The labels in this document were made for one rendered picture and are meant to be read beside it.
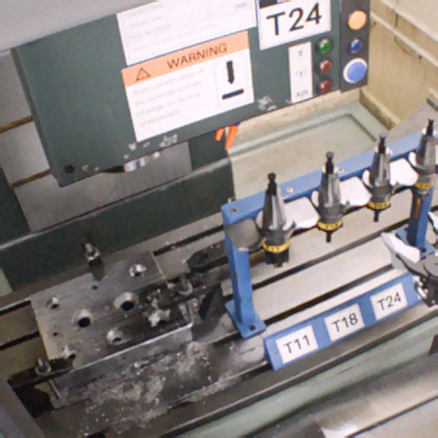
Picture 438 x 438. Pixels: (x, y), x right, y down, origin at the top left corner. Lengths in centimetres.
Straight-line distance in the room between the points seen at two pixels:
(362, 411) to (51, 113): 97
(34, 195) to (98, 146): 86
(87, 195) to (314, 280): 60
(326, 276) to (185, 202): 52
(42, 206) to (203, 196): 46
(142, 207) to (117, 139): 100
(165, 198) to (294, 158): 61
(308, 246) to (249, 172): 71
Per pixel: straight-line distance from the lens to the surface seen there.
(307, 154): 227
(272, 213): 113
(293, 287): 148
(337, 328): 137
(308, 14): 82
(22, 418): 33
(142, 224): 184
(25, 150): 156
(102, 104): 77
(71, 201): 169
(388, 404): 149
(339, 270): 151
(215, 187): 185
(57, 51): 72
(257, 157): 227
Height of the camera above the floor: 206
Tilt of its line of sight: 45 degrees down
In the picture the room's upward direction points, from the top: 8 degrees counter-clockwise
